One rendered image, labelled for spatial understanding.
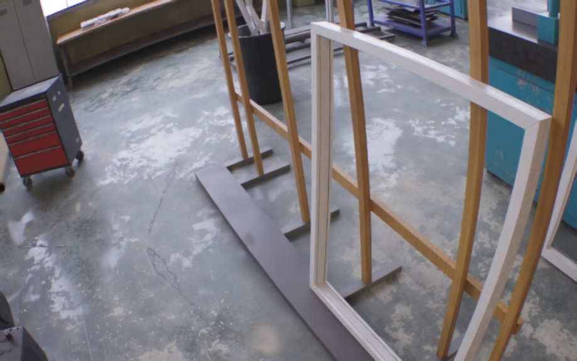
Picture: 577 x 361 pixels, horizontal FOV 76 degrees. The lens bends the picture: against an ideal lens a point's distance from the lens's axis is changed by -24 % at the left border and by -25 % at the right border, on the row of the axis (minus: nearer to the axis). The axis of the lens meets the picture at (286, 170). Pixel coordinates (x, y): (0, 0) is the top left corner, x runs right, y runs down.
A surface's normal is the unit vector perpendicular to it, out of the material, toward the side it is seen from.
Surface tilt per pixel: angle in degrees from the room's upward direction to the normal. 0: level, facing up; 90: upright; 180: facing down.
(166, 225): 0
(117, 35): 90
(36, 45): 90
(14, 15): 90
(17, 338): 0
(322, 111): 90
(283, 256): 0
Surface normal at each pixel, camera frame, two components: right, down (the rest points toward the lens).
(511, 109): -0.89, 0.23
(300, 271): -0.14, -0.83
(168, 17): 0.46, 0.42
